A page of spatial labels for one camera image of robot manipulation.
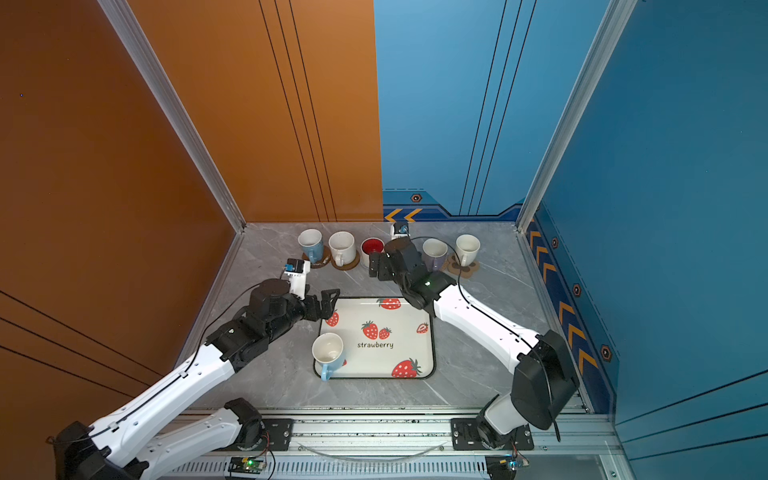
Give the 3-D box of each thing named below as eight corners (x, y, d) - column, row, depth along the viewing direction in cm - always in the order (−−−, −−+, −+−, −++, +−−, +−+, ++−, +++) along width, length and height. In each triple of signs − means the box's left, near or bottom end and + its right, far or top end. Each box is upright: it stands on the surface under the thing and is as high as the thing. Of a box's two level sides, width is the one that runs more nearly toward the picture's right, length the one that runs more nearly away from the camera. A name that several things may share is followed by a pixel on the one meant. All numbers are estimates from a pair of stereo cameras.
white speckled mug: (340, 274, 106) (335, 257, 99) (330, 251, 113) (326, 234, 106) (362, 266, 109) (359, 249, 101) (352, 244, 115) (349, 227, 108)
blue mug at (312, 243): (300, 255, 112) (293, 236, 103) (317, 244, 115) (311, 225, 107) (316, 270, 107) (310, 252, 99) (333, 258, 111) (329, 239, 103)
